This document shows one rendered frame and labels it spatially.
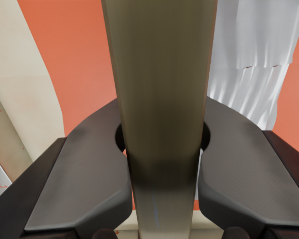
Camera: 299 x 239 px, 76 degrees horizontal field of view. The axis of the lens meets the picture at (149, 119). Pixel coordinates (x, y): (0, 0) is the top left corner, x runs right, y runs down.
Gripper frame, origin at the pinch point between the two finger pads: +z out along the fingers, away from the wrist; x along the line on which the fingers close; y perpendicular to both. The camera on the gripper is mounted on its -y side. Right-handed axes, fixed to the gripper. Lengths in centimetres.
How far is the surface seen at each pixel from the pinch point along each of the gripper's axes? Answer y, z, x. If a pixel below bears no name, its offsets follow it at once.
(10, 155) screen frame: 7.1, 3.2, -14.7
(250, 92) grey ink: 2.3, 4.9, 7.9
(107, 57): -1.2, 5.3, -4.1
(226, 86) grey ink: 1.5, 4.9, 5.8
